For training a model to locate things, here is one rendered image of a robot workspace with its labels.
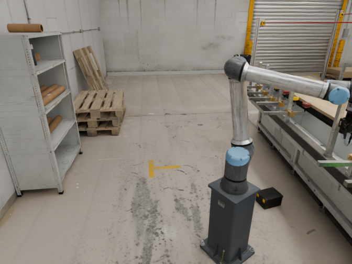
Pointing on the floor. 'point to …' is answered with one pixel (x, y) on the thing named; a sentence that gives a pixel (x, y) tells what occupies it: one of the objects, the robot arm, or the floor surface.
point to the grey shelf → (37, 134)
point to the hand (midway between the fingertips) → (348, 144)
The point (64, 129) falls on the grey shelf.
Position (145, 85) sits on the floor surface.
